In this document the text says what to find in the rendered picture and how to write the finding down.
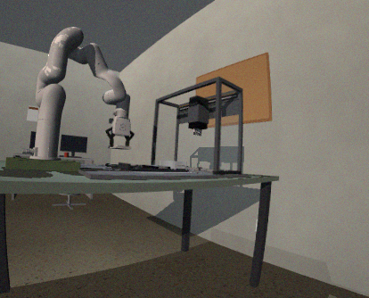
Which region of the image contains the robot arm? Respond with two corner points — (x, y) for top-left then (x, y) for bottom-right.
(22, 27), (130, 161)

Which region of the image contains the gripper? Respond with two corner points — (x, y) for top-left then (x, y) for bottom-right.
(105, 116), (135, 146)

